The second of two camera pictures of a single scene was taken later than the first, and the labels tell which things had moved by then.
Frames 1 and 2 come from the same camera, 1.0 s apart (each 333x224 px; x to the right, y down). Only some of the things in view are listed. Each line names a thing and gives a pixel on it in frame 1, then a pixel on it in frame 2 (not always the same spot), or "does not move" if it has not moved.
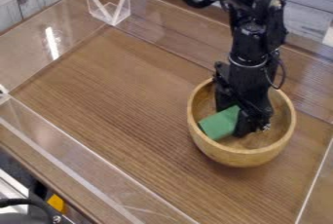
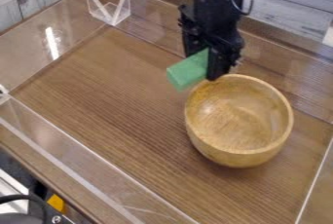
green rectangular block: [218, 125] → [188, 72]
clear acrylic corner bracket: [111, 13] does not move
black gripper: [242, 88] → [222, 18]
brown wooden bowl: [249, 150] does not move
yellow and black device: [66, 213] does not move
